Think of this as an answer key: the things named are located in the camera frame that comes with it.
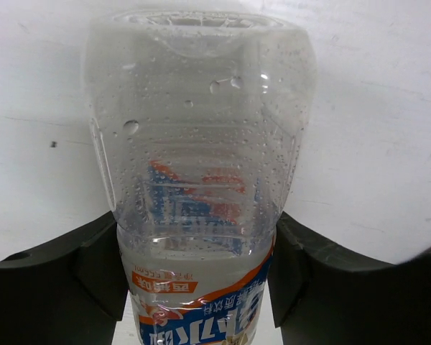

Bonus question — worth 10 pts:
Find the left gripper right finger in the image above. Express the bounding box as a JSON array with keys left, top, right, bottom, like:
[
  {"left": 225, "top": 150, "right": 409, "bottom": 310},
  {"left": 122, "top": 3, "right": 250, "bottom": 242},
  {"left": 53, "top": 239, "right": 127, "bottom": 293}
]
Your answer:
[{"left": 269, "top": 213, "right": 431, "bottom": 344}]

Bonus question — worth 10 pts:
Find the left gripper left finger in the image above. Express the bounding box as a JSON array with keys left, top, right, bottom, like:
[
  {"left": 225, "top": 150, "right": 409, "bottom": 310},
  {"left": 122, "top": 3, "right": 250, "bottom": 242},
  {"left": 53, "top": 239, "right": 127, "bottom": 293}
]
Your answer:
[{"left": 0, "top": 213, "right": 128, "bottom": 344}]

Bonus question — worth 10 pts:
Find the clear bottle blue orange label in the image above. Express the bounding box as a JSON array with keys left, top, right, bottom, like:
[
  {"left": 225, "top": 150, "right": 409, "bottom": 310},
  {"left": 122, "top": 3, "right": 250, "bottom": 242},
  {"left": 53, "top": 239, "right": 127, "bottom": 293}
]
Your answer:
[{"left": 83, "top": 10, "right": 316, "bottom": 344}]

